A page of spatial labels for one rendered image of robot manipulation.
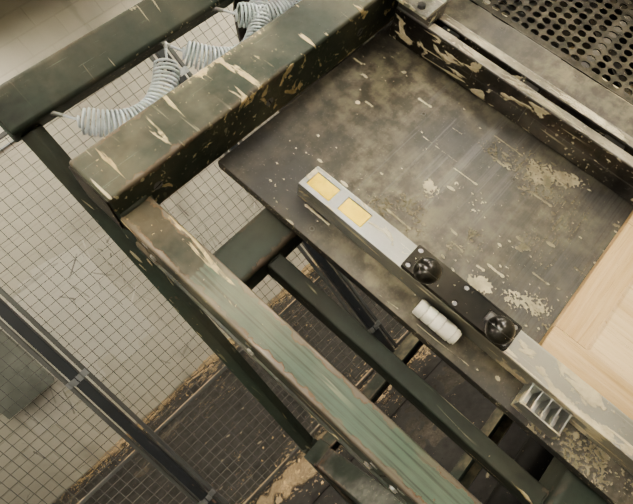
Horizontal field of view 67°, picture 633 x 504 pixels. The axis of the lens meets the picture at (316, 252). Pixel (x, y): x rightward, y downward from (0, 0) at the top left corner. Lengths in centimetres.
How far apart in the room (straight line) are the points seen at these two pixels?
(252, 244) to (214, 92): 26
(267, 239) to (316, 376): 28
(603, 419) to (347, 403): 37
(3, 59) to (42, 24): 49
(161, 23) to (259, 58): 51
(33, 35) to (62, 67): 432
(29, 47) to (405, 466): 527
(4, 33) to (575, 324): 536
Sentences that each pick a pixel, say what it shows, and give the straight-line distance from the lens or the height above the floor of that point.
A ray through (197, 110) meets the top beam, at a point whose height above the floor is 189.
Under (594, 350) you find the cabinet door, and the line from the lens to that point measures 89.
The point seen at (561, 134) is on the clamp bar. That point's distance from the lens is 103.
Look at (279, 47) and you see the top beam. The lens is 93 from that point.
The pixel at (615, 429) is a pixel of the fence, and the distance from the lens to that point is 85.
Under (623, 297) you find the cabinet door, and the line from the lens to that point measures 95.
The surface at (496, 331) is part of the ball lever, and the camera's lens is 66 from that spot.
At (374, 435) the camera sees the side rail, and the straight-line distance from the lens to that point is 70.
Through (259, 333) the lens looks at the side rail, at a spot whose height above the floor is 159.
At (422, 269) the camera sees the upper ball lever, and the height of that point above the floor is 155.
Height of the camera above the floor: 184
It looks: 18 degrees down
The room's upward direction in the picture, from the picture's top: 37 degrees counter-clockwise
